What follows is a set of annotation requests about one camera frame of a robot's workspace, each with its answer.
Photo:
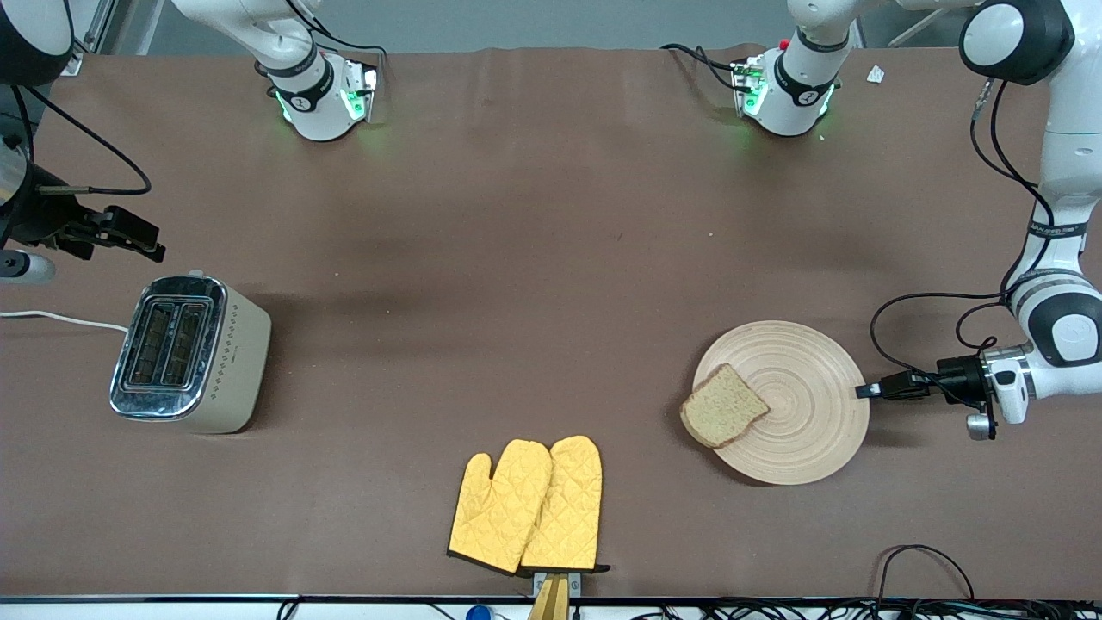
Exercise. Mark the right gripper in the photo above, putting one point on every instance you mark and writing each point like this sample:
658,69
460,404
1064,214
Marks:
36,221

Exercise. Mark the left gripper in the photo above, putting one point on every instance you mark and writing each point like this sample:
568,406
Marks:
957,376

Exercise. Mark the round wooden plate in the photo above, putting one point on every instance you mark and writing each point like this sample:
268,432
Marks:
801,413

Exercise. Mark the brown bread slice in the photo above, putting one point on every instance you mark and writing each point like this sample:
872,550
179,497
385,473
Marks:
721,406

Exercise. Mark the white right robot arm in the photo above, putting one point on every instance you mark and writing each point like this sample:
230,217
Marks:
318,95

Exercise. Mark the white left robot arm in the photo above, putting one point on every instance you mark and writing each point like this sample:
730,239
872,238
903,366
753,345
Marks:
1063,172

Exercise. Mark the beige chrome two-slot toaster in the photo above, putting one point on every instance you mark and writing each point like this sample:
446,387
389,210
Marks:
241,362

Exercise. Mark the white paper scrap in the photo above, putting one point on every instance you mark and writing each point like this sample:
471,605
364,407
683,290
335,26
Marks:
876,74

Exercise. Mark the yellow quilted oven mitt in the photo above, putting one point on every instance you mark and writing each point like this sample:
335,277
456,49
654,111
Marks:
572,499
499,508

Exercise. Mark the white metal bar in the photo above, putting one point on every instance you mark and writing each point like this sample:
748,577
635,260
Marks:
913,33

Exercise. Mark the brown table cover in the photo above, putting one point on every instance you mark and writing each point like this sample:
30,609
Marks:
516,215

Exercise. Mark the wooden stick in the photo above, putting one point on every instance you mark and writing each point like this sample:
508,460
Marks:
551,603

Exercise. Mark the small blue object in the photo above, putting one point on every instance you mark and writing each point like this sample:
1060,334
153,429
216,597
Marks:
478,613

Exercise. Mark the aluminium frame profile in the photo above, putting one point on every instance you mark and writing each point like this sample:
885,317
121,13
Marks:
82,56

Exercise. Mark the small metal bracket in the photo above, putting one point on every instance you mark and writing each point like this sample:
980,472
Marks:
575,584

